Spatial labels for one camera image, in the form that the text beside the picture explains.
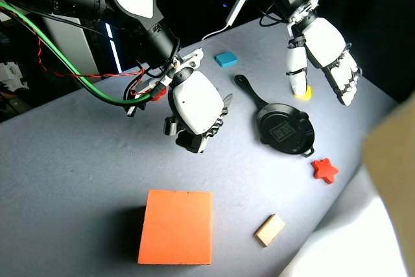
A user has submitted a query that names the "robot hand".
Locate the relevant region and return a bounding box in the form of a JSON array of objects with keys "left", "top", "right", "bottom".
[
  {"left": 163, "top": 69, "right": 228, "bottom": 154},
  {"left": 285, "top": 16, "right": 363, "bottom": 107}
]

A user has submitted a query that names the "black cast iron skillet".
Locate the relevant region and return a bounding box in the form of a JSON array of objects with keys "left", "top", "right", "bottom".
[{"left": 233, "top": 74, "right": 316, "bottom": 158}]

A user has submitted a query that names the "blue block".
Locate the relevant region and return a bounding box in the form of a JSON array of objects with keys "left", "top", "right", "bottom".
[{"left": 215, "top": 51, "right": 239, "bottom": 68}]

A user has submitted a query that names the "yellow block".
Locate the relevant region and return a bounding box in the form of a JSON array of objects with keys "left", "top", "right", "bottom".
[{"left": 293, "top": 84, "right": 313, "bottom": 101}]

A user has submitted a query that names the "red star block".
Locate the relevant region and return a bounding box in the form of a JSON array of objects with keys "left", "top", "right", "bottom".
[{"left": 311, "top": 158, "right": 340, "bottom": 185}]

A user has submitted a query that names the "large orange block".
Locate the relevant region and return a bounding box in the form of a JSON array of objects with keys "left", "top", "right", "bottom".
[{"left": 137, "top": 189, "right": 214, "bottom": 265}]

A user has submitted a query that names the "white cabinet column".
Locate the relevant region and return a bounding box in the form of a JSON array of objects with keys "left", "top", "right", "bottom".
[{"left": 40, "top": 16, "right": 123, "bottom": 77}]

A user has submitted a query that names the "brown cardboard sheet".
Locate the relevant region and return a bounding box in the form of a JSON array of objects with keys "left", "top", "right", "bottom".
[{"left": 362, "top": 91, "right": 415, "bottom": 277}]

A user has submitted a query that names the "tan wooden block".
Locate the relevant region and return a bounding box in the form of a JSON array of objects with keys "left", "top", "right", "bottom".
[{"left": 254, "top": 213, "right": 287, "bottom": 248}]

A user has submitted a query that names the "grey table cloth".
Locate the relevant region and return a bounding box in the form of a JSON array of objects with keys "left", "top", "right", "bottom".
[{"left": 0, "top": 19, "right": 399, "bottom": 277}]

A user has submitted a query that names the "thin black cable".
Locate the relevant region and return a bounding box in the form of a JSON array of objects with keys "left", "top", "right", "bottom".
[{"left": 258, "top": 4, "right": 289, "bottom": 28}]

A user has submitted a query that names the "white cable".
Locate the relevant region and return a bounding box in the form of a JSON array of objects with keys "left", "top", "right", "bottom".
[{"left": 200, "top": 25, "right": 231, "bottom": 42}]

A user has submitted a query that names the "white cable adapter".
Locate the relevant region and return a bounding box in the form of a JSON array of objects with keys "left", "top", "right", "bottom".
[{"left": 225, "top": 0, "right": 253, "bottom": 28}]

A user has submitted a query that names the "red twisted cable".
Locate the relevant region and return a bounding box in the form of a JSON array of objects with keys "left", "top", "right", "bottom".
[{"left": 32, "top": 35, "right": 147, "bottom": 98}]

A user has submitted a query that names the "thick green cable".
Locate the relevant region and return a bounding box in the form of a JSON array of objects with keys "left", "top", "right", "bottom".
[{"left": 0, "top": 0, "right": 154, "bottom": 107}]

